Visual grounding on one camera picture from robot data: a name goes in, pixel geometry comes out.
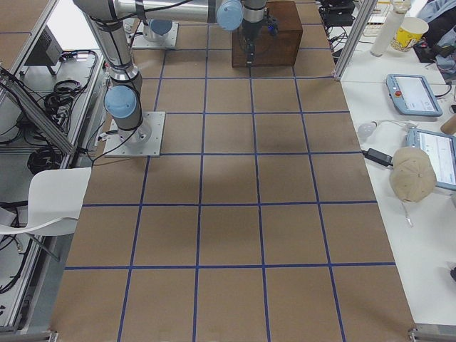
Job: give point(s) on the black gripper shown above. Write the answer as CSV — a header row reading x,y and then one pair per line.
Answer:
x,y
249,33

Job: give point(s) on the dark wooden drawer box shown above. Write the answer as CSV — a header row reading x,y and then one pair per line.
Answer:
x,y
270,51

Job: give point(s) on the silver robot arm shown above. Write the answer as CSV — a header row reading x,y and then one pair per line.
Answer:
x,y
106,18
156,29

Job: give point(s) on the white light bulb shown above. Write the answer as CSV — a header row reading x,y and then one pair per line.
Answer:
x,y
365,130

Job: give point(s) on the white cardboard tube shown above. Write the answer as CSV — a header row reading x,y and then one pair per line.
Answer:
x,y
390,26

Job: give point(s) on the yellow popcorn cup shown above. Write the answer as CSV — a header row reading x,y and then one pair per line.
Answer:
x,y
410,32

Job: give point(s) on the blue teach pendant far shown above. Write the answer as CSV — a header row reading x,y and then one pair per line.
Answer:
x,y
412,95

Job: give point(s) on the blue teach pendant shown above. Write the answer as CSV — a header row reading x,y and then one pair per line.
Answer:
x,y
412,95
441,151

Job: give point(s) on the black power adapter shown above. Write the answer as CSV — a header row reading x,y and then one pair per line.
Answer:
x,y
378,157

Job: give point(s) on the black electronics box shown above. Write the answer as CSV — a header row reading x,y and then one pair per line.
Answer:
x,y
46,52

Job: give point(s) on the beige baseball cap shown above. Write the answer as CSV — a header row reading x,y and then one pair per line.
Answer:
x,y
413,177

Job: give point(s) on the brown cardboard tube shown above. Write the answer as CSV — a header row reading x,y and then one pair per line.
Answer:
x,y
449,127

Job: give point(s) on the blue teach pendant near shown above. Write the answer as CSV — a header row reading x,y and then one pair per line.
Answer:
x,y
441,151

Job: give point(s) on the white plastic chair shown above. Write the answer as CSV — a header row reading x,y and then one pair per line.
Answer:
x,y
55,200

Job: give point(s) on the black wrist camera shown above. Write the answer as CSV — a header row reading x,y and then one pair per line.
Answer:
x,y
272,25

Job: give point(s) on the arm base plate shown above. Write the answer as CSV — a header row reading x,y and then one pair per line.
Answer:
x,y
146,141
155,41

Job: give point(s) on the aluminium frame post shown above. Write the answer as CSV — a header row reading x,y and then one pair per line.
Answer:
x,y
364,13

